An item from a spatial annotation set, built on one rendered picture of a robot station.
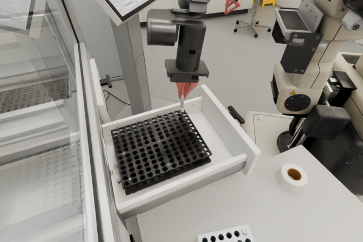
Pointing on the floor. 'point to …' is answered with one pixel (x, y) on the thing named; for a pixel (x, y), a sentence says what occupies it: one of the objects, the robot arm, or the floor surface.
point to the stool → (256, 7)
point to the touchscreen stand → (134, 69)
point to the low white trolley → (262, 207)
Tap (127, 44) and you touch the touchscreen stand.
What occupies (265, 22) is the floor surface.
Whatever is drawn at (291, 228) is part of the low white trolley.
